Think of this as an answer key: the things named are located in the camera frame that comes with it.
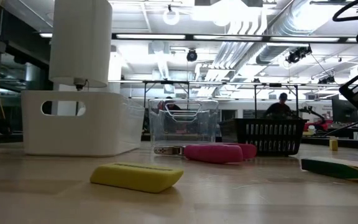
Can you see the yellow eraser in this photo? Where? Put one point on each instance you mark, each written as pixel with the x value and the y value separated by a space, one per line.
pixel 135 177
pixel 333 145

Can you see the black computer monitor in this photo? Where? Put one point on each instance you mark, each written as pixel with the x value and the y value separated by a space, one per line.
pixel 343 110

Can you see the red background object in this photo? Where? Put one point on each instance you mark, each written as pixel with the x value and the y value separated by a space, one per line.
pixel 319 125

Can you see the person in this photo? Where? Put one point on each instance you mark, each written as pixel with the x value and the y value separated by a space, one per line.
pixel 169 106
pixel 278 107

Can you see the black slotted plastic basket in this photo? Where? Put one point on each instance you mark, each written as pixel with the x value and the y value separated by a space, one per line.
pixel 269 137

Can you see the long ceiling light bar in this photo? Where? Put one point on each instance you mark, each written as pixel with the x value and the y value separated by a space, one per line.
pixel 228 37

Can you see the clear plastic bin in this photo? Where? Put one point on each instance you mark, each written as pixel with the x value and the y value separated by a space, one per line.
pixel 182 130

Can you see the white cylinder shade table lamp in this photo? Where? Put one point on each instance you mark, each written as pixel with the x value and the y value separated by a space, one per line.
pixel 79 43

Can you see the white plastic bin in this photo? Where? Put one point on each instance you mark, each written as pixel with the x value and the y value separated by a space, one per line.
pixel 73 133

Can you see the silver ceiling duct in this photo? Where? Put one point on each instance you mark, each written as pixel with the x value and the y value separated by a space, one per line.
pixel 291 28

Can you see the black background workstation frame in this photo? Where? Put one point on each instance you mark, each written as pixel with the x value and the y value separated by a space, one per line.
pixel 255 99

